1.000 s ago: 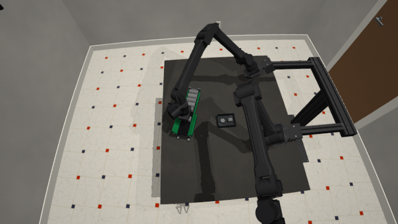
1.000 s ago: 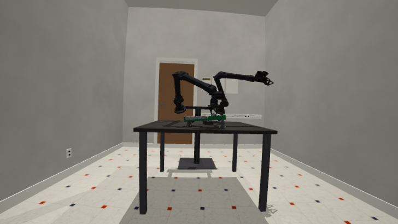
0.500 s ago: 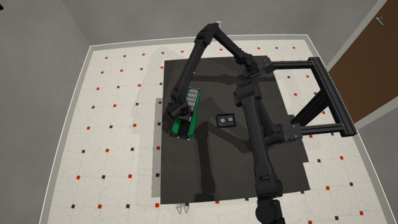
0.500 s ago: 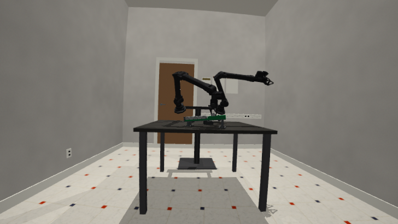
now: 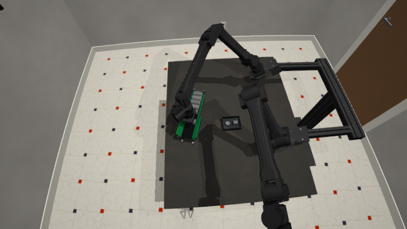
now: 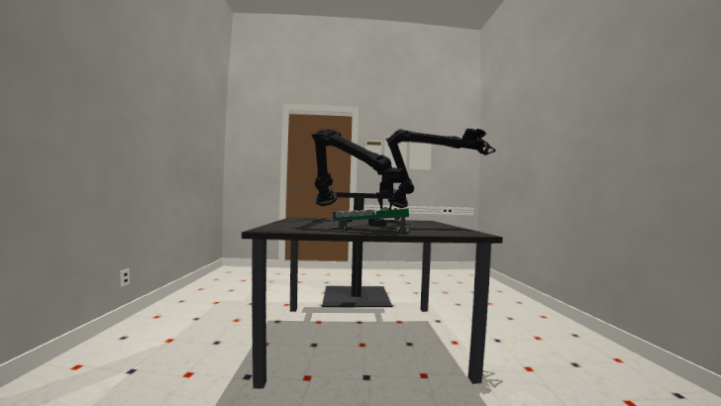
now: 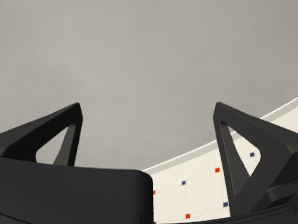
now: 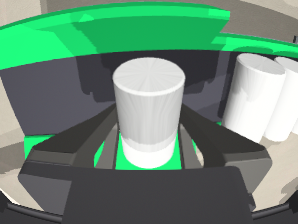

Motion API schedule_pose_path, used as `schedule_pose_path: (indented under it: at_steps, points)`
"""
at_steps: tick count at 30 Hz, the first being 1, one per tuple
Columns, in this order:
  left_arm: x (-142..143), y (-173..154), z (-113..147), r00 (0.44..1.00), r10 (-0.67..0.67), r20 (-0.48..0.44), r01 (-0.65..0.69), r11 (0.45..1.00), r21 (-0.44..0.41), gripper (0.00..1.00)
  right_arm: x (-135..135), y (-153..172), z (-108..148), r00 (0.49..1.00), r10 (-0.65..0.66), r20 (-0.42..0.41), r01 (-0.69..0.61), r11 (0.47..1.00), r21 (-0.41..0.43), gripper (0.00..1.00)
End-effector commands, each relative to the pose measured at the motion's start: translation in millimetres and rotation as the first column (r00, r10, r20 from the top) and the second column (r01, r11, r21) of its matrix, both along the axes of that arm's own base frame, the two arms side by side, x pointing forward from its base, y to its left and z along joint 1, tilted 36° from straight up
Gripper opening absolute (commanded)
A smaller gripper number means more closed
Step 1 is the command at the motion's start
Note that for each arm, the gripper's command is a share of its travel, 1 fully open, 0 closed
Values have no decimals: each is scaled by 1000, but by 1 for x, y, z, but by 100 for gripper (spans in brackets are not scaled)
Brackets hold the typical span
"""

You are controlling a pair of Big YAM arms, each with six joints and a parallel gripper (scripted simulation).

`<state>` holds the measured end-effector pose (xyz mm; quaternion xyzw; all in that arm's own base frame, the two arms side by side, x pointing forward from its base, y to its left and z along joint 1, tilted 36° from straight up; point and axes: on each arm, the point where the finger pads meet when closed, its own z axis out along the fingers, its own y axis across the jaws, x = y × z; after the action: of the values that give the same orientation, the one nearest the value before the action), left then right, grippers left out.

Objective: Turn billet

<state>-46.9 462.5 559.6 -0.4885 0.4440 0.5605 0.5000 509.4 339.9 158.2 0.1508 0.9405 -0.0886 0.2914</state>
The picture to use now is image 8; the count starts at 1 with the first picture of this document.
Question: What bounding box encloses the grey metal cylinder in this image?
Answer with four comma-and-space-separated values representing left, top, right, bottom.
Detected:
113, 57, 185, 169

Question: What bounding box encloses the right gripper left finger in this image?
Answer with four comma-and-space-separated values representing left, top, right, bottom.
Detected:
25, 103, 120, 169

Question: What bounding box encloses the white cylinder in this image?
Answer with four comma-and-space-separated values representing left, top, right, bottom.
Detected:
221, 53, 286, 143
263, 57, 298, 141
292, 118, 298, 134

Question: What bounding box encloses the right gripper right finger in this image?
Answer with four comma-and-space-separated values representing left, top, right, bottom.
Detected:
177, 103, 273, 194

